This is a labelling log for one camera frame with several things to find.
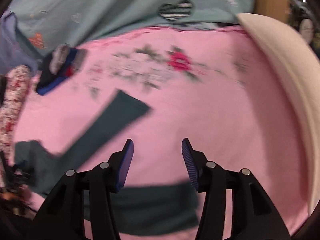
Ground pink floral bed sheet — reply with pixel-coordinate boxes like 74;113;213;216
14;28;308;232

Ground red white floral pillow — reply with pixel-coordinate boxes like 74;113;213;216
1;65;31;186

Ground stack of folded clothes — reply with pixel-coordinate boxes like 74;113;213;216
35;44;87;95

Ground white quilted pillow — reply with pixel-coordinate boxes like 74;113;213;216
237;13;319;213

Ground teal patterned quilt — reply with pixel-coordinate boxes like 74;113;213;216
9;0;255;56

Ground dark teal pants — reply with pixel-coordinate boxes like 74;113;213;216
14;90;198;236

